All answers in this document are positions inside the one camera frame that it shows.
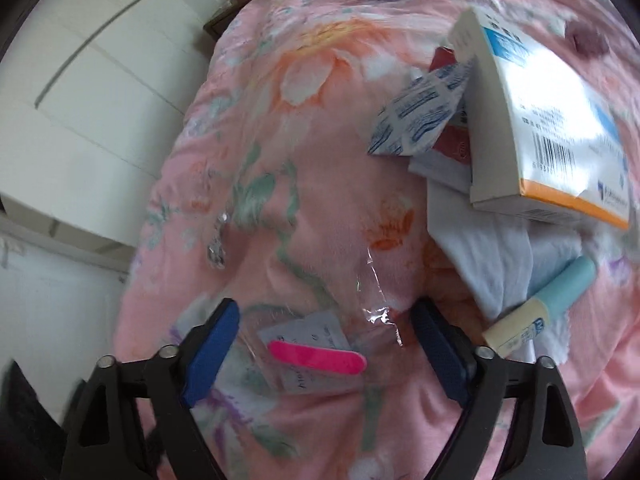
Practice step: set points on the white wardrobe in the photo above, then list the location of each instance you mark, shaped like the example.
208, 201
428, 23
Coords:
100, 85

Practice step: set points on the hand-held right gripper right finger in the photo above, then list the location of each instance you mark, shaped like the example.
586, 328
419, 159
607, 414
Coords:
440, 355

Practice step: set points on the pink nail file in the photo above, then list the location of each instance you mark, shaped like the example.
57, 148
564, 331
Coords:
315, 355

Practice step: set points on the pink floral blanket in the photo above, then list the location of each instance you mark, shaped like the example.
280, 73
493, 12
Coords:
325, 185

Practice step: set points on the clear plastic packet white card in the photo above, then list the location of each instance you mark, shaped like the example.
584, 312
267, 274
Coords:
300, 385

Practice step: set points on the blue white foil sachet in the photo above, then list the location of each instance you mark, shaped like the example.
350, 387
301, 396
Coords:
420, 110

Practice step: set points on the dark wooden nightstand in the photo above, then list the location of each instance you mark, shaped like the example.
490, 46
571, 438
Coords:
220, 22

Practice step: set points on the teal cream lip balm tube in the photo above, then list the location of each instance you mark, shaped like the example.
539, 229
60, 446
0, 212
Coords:
540, 305

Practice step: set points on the red packet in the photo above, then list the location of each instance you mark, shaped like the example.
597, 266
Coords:
452, 147

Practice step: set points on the white tissue paper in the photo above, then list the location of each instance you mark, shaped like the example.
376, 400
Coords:
480, 250

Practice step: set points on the white blue medicine box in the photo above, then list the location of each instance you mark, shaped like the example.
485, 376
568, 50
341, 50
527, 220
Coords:
550, 110

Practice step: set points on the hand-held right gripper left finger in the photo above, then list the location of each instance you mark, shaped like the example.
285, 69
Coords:
210, 355

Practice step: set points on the crumpled purple paper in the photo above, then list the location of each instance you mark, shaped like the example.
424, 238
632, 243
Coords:
587, 40

